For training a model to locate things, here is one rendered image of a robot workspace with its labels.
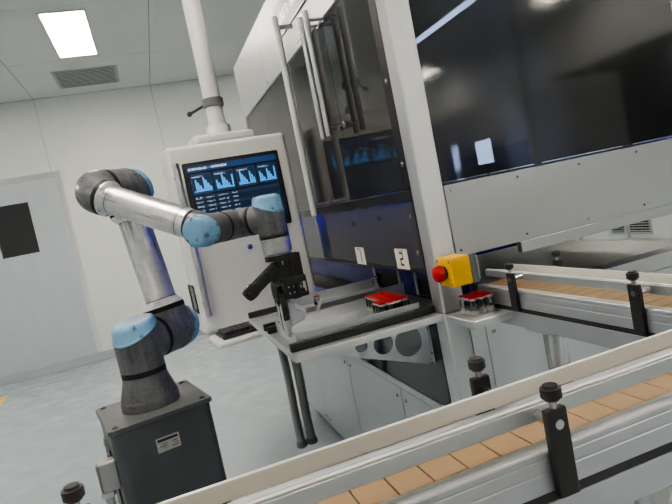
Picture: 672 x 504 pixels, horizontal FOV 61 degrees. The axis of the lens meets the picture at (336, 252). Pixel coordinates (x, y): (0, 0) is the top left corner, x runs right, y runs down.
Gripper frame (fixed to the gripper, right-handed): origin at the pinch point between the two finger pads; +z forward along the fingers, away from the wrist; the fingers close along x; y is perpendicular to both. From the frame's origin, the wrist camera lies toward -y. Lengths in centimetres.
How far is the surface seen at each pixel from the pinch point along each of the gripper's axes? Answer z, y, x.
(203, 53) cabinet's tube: -99, 8, 95
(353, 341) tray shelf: 4.2, 13.8, -10.9
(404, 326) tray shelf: 4.0, 27.8, -10.9
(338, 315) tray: 3.3, 20.2, 19.5
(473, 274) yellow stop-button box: -6.5, 43.6, -21.5
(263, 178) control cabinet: -46, 21, 90
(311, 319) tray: 2.3, 11.9, 19.6
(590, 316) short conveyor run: 1, 49, -52
